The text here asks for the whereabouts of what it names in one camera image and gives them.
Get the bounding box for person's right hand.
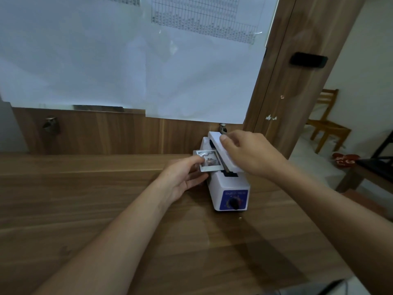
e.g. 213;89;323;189
219;130;288;180

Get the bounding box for person's left hand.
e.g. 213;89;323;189
154;155;210;204

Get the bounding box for dark side table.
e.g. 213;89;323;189
336;130;393;196

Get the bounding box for wooden desk back panel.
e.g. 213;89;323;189
12;107;247;156

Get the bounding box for large white paper sheet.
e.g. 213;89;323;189
0;0;280;124

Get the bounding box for printed table paper sheet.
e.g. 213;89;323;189
151;0;267;45

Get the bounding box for wooden chair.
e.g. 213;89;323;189
306;88;352;154

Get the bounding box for person's right forearm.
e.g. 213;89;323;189
265;155;393;295

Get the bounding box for wooden cabinet door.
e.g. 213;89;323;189
243;0;368;159

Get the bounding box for red slippers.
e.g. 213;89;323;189
332;152;360;168

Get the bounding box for person's left forearm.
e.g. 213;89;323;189
32;177;176;295

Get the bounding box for black door handle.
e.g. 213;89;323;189
290;52;329;69

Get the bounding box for white heat sealer machine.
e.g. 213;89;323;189
198;131;251;212

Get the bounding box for small clear plastic packet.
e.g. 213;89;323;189
192;149;222;173

